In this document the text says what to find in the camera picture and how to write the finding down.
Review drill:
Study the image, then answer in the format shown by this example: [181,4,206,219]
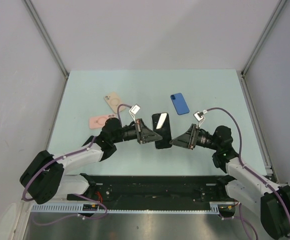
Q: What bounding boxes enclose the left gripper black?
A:
[111,118,162,144]

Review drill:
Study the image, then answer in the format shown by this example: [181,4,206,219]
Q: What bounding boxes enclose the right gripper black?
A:
[169,124,220,151]

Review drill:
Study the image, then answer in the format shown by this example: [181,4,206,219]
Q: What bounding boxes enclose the black screen smartphone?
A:
[151,112,173,150]

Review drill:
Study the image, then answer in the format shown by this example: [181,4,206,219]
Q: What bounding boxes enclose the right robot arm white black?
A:
[170,124,290,240]

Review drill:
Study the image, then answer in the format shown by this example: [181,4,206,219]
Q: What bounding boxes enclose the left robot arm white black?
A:
[19,117,162,205]

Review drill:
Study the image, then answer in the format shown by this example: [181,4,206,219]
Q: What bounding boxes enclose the blue phone case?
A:
[170,93,190,115]

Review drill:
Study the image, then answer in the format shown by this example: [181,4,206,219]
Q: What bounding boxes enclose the beige phone case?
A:
[104,92,123,114]

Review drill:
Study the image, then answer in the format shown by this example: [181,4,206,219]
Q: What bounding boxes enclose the pink phone case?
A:
[88,114,117,129]

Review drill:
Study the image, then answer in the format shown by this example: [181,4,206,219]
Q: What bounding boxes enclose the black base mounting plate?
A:
[67,175,234,208]

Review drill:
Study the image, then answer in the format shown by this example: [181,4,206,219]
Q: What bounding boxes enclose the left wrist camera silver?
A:
[129,104,141,122]

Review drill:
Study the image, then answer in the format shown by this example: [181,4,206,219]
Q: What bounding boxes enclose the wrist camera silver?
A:
[193,110,208,128]
[129,104,141,122]

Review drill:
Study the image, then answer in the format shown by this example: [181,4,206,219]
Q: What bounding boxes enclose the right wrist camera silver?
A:
[193,110,208,128]

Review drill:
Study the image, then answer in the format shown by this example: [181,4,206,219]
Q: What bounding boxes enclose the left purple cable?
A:
[22,103,136,227]

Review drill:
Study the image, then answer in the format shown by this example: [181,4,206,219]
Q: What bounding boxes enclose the right aluminium side rail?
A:
[236,71,276,178]

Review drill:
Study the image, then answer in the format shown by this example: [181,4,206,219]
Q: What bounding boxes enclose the slotted cable duct rail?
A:
[30,201,238,215]

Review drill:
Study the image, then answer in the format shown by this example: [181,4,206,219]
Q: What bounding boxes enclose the aluminium frame front rail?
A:
[10,200,33,240]

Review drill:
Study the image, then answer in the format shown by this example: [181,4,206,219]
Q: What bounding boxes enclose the left aluminium corner post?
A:
[22,0,69,80]

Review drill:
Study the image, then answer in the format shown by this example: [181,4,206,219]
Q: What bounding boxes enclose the aluminium corner post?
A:
[240,0,290,77]
[22,0,69,80]

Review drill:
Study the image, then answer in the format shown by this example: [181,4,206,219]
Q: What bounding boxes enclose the right aluminium corner post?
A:
[240,0,290,77]

